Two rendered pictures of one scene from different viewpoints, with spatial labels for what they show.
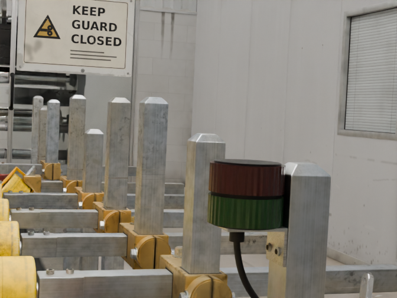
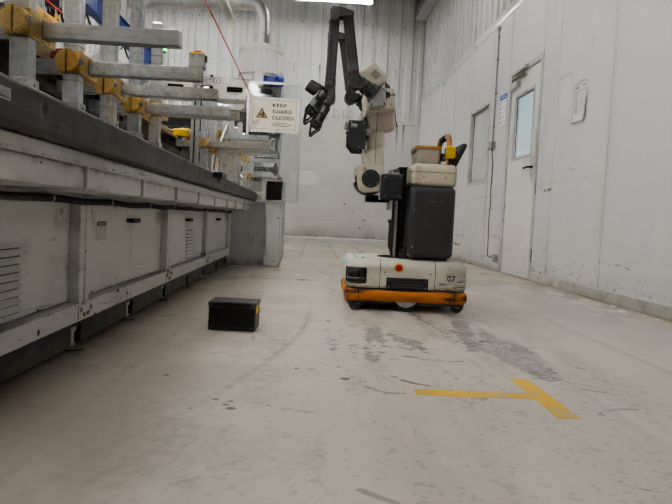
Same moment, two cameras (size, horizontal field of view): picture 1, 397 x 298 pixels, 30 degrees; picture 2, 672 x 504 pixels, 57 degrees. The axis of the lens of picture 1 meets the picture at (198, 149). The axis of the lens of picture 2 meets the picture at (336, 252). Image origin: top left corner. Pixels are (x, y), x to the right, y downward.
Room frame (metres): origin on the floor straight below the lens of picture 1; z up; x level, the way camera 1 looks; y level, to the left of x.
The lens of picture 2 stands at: (-2.54, -1.67, 0.49)
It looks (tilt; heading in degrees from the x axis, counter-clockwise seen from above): 3 degrees down; 15
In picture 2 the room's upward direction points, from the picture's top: 3 degrees clockwise
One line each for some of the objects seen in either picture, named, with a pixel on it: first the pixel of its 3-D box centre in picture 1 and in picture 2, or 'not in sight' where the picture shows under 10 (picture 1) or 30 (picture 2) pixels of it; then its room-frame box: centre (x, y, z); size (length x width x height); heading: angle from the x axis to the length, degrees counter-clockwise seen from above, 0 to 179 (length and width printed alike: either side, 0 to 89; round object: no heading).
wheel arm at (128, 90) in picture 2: not in sight; (138, 91); (-1.01, -0.67, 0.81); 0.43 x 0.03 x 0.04; 108
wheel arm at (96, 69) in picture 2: not in sight; (109, 71); (-1.25, -0.75, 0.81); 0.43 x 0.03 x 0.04; 108
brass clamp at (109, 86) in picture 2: not in sight; (111, 88); (-1.05, -0.61, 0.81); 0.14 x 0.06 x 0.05; 18
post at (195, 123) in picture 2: not in sight; (195, 117); (0.11, -0.24, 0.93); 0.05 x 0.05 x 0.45; 18
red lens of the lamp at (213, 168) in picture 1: (247, 177); not in sight; (0.58, -0.04, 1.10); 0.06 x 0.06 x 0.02
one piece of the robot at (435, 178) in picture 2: not in sight; (419, 205); (1.13, -1.16, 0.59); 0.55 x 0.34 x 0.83; 17
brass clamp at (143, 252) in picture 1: (143, 246); not in sight; (1.09, 0.07, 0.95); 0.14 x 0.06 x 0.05; 18
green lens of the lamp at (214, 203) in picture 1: (245, 209); not in sight; (0.58, -0.04, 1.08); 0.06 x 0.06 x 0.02
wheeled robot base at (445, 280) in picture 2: not in sight; (399, 277); (1.10, -1.08, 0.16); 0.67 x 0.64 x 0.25; 107
